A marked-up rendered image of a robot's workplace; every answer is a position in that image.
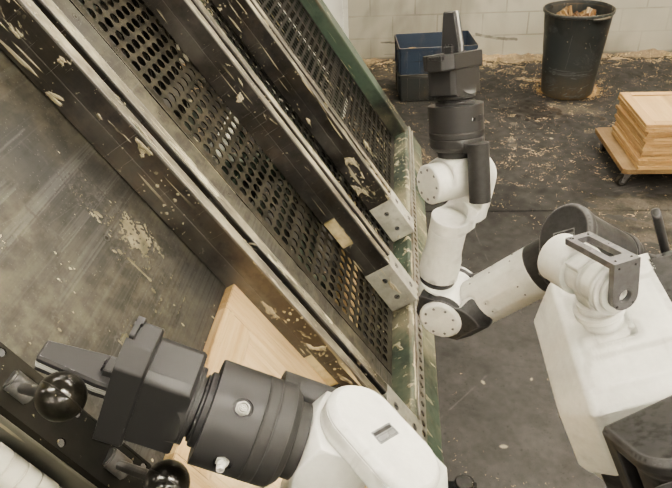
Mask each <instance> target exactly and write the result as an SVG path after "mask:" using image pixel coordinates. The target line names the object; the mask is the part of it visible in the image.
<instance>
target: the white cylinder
mask: <svg viewBox="0 0 672 488"><path fill-rule="evenodd" d="M0 488H61V487H60V486H59V484H58V483H57V482H55V481H54V480H53V479H51V478H50V477H48V476H47V475H46V474H44V473H43V472H41V471H40V470H39V469H38V468H36V467H35V466H33V465H32V464H31V463H29V462H27V460H25V459H24V458H23V457H21V456H20V455H18V454H17V453H16V452H13V450H12V449H10V448H9V447H8V446H6V445H5V444H3V443H2V442H0Z"/></svg>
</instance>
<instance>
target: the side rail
mask: <svg viewBox="0 0 672 488"><path fill-rule="evenodd" d="M300 2H301V3H302V5H303V6H304V8H305V9H306V11H307V12H308V13H309V15H310V16H311V18H312V19H313V21H314V22H315V24H316V25H317V27H318V28H319V29H320V31H321V32H322V34H323V35H324V37H325V38H326V40H327V41H328V43H329V44H330V45H331V47H332V48H333V50H334V51H335V53H336V54H337V56H338V57H339V59H340V60H341V62H342V63H343V64H344V66H345V67H346V69H347V70H348V72H349V73H350V75H351V76H352V78H353V79H354V80H355V82H356V83H357V85H358V86H359V88H360V89H361V91H362V92H363V94H364V95H365V96H366V98H367V99H368V101H369V102H370V104H371V105H372V107H373V108H374V110H375V111H376V113H377V114H378V115H379V117H380V118H381V120H382V121H383V123H384V124H385V126H386V127H387V129H388V130H389V131H390V133H391V134H392V136H393V137H396V136H397V135H399V134H401V133H404V132H405V122H404V121H403V119H402V118H401V116H400V115H399V113H398V112H397V110H396V109H395V107H394V106H393V104H392V103H391V101H390V100H389V98H388V97H387V95H386V94H385V92H384V91H383V89H382V88H381V86H380V85H379V83H378V82H377V80H376V79H375V77H374V76H373V74H372V73H371V71H370V70H369V68H368V67H367V66H366V64H365V63H364V61H363V60H362V58H361V57H360V55H359V54H358V52H357V51H356V49H355V48H354V46H353V45H352V43H351V42H350V40H349V39H348V37H347V36H346V34H345V33H344V31H343V30H342V28H341V27H340V25H339V24H338V22H337V21H336V19H335V18H334V16H333V15H332V13H331V12H330V10H329V9H328V7H327V6H326V4H325V3H324V1H323V0H300Z"/></svg>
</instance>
